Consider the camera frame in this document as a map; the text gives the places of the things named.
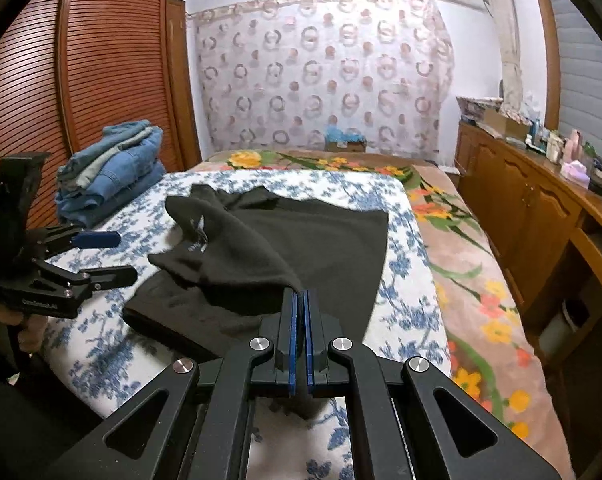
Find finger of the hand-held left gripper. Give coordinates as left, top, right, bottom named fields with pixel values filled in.
left=35, top=266, right=140, bottom=292
left=28, top=225, right=122, bottom=262

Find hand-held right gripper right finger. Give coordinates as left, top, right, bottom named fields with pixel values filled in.
left=306, top=287, right=577, bottom=480

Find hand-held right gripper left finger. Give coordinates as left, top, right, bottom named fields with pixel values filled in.
left=41, top=287, right=307, bottom=480

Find black pants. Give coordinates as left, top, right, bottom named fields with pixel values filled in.
left=122, top=183, right=389, bottom=361

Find person's left hand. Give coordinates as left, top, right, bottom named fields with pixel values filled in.
left=0, top=306, right=48, bottom=357

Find faded grey-blue folded jeans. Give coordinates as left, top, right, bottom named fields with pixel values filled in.
left=57, top=120, right=154, bottom=196

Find medium blue folded jeans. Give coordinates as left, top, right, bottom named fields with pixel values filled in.
left=81, top=129, right=165, bottom=196

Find blue floral bed sheet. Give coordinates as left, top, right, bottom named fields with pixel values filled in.
left=40, top=167, right=455, bottom=480

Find wooden slatted wardrobe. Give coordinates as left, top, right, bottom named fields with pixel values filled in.
left=0, top=0, right=203, bottom=257

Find small cardboard box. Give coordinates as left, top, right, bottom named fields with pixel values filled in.
left=325, top=140, right=367, bottom=154

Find blue plastic bag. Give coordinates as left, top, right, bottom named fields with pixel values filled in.
left=324, top=127, right=365, bottom=145

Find wooden side cabinet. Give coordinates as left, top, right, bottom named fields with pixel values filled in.
left=454, top=119, right=602, bottom=367

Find grey waste bin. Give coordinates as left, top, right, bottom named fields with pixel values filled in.
left=538, top=299, right=590, bottom=362

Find patterned flat box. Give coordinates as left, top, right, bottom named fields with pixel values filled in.
left=455, top=95, right=505, bottom=124

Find open cardboard box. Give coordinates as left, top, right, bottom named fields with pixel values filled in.
left=481, top=107, right=530, bottom=142

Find pink soft pouch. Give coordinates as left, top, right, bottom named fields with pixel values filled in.
left=561, top=160, right=592, bottom=184

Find wrapped white pipe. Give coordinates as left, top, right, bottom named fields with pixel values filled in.
left=490, top=0, right=526, bottom=107

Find grey window blind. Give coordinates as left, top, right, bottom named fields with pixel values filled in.
left=551, top=0, right=602, bottom=147

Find ring patterned curtain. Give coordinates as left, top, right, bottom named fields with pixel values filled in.
left=183, top=0, right=455, bottom=167

